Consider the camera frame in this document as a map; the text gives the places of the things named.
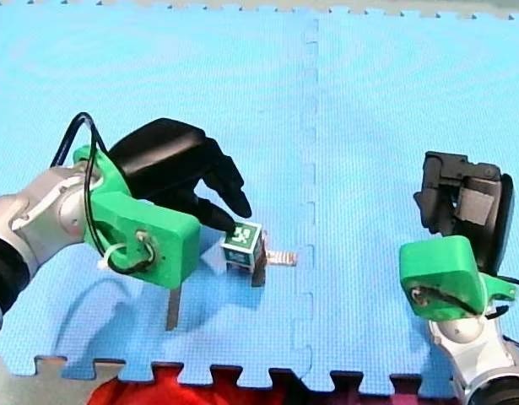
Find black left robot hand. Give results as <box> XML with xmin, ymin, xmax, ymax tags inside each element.
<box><xmin>108</xmin><ymin>117</ymin><xmax>253</xmax><ymax>232</ymax></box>

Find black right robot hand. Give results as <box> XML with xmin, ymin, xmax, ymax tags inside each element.
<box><xmin>413</xmin><ymin>150</ymin><xmax>516</xmax><ymax>275</ymax></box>

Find green cube white marks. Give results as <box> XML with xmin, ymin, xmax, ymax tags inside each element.
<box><xmin>219</xmin><ymin>222</ymin><xmax>264</xmax><ymax>269</ymax></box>

